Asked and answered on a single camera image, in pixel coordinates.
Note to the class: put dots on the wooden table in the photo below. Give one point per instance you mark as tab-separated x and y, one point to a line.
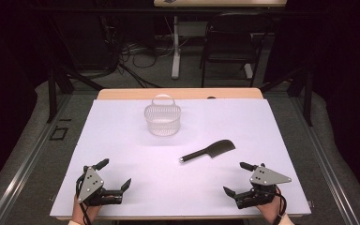
181	93

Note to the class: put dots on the white desk leg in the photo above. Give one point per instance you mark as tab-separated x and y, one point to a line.
176	47

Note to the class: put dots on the black chair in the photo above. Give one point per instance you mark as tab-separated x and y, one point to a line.
231	47

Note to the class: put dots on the white plastic basket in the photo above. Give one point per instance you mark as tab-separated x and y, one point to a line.
162	117

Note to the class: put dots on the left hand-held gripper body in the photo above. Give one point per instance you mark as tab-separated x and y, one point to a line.
89	185

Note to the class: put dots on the person's left hand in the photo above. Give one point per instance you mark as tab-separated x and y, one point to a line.
84	213

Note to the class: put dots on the white table mat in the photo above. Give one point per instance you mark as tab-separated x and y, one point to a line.
181	175

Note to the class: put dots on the black metal frame post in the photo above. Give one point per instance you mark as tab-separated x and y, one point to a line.
307	97
52	97

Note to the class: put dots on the person's right hand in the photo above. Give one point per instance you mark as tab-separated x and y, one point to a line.
271	210

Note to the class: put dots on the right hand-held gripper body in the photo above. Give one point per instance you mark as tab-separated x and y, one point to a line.
262	184

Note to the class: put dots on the light wooden desk top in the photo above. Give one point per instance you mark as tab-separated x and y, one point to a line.
222	2

